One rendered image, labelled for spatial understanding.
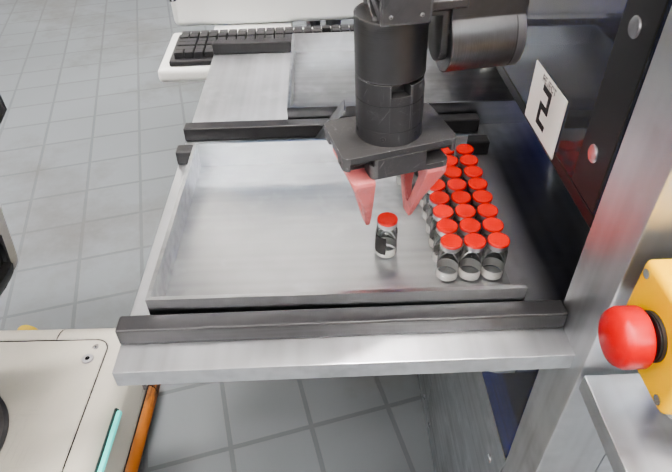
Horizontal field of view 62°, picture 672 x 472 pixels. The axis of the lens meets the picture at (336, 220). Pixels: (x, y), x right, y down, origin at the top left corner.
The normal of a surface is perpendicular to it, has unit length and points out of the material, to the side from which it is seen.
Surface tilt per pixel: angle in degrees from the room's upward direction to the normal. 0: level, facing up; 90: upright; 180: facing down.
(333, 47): 90
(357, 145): 2
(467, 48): 89
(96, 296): 0
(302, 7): 90
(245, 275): 0
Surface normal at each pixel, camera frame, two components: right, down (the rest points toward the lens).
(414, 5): 0.15, 0.76
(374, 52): -0.53, 0.57
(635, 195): -1.00, 0.04
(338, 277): -0.02, -0.76
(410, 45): 0.40, 0.59
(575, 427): 0.04, 0.64
